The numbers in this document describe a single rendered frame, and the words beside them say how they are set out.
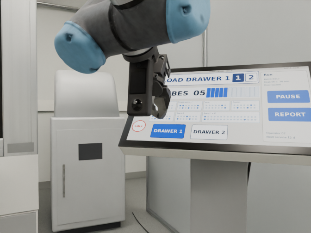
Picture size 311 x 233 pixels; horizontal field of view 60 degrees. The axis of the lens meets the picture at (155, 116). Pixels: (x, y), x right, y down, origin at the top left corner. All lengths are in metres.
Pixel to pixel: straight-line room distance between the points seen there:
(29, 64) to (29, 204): 0.36
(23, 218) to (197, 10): 0.67
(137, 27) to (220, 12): 1.59
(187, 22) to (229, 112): 0.47
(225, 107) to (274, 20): 0.88
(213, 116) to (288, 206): 0.87
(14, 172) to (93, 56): 0.47
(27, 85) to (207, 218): 0.61
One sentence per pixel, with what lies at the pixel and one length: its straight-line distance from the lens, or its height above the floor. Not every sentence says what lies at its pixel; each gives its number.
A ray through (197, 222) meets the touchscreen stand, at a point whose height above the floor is 0.73.
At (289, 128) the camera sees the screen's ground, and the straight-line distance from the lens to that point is 0.72.
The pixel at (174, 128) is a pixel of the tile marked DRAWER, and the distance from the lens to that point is 0.73.
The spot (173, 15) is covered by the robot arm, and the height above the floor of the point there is 1.16.
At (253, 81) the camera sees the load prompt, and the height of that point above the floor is 1.14.
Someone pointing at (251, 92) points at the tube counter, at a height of 1.11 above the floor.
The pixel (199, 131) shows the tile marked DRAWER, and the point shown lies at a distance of 0.71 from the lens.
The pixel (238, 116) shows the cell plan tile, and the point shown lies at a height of 1.04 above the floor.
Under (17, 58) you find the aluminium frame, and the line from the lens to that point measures 0.77.
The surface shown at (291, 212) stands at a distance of 1.51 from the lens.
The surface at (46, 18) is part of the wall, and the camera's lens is 4.12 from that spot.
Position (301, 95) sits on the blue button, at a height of 1.10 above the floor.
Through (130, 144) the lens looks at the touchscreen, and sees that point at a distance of 0.74.
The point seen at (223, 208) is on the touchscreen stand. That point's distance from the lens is 0.82.
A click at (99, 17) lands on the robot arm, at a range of 0.38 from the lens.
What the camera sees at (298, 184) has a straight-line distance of 1.45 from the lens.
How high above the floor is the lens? 1.06
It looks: 1 degrees down
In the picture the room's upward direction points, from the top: straight up
